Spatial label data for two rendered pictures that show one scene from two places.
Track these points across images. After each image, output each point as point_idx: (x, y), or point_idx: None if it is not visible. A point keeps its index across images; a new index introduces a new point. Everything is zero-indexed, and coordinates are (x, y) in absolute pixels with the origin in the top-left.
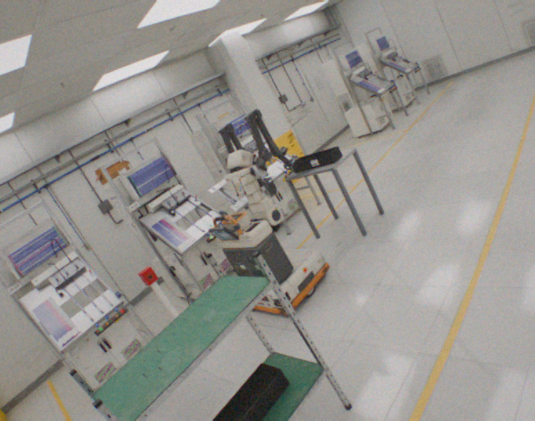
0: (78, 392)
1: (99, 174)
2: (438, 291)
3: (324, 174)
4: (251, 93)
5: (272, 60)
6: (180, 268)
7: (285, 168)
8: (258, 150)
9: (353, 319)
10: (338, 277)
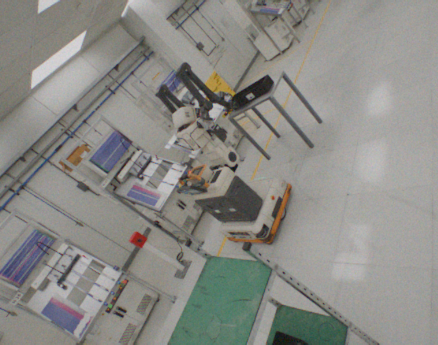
0: None
1: (63, 164)
2: (420, 192)
3: None
4: (172, 49)
5: (180, 14)
6: (163, 220)
7: (227, 111)
8: (198, 103)
9: (337, 237)
10: (304, 194)
